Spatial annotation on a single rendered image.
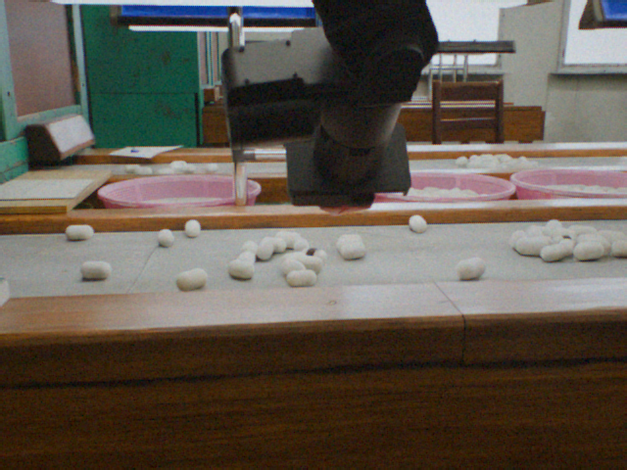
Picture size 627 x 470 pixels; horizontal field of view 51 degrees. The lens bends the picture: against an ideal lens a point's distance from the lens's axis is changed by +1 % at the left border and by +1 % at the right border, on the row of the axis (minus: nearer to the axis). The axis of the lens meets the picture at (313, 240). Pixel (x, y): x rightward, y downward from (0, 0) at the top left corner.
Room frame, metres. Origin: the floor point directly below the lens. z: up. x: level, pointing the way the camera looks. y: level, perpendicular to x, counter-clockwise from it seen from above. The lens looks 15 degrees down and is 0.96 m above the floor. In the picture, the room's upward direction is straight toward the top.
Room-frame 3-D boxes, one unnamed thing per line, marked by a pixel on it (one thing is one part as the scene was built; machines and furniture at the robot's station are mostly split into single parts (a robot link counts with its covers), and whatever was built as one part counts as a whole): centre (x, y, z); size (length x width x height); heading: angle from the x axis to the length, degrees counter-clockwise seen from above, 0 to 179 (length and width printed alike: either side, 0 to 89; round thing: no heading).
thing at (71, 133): (1.39, 0.53, 0.83); 0.30 x 0.06 x 0.07; 6
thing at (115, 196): (1.08, 0.22, 0.72); 0.27 x 0.27 x 0.10
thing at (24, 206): (1.06, 0.44, 0.77); 0.33 x 0.15 x 0.01; 6
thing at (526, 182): (1.15, -0.49, 0.72); 0.27 x 0.27 x 0.10
